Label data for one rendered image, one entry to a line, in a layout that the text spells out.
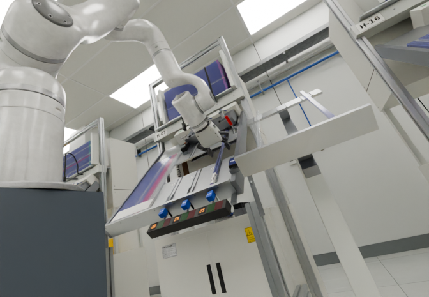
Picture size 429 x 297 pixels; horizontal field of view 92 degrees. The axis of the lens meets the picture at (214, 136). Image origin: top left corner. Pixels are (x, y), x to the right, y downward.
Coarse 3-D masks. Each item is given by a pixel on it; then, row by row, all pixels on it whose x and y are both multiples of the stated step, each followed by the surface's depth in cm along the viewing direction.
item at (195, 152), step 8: (232, 136) 109; (192, 144) 134; (216, 144) 111; (168, 152) 150; (176, 152) 139; (192, 152) 121; (200, 152) 114; (160, 160) 142; (184, 160) 117; (192, 160) 122
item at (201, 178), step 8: (224, 160) 90; (208, 168) 92; (224, 168) 84; (184, 176) 98; (192, 176) 94; (200, 176) 89; (208, 176) 85; (216, 176) 82; (224, 176) 78; (168, 184) 101; (176, 184) 96; (184, 184) 91; (192, 184) 87; (200, 184) 83; (208, 184) 80; (160, 192) 98; (168, 192) 93; (176, 192) 89; (184, 192) 85; (160, 200) 91; (168, 200) 87
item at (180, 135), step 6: (234, 102) 134; (222, 108) 139; (228, 108) 130; (234, 108) 129; (210, 114) 142; (216, 114) 133; (210, 120) 136; (180, 132) 145; (186, 132) 142; (180, 138) 145; (180, 144) 148
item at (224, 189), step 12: (228, 180) 71; (192, 192) 77; (204, 192) 75; (216, 192) 74; (228, 192) 73; (168, 204) 81; (180, 204) 80; (192, 204) 79; (204, 204) 78; (132, 216) 87; (144, 216) 86; (156, 216) 85; (168, 216) 84; (108, 228) 94; (120, 228) 92; (132, 228) 91
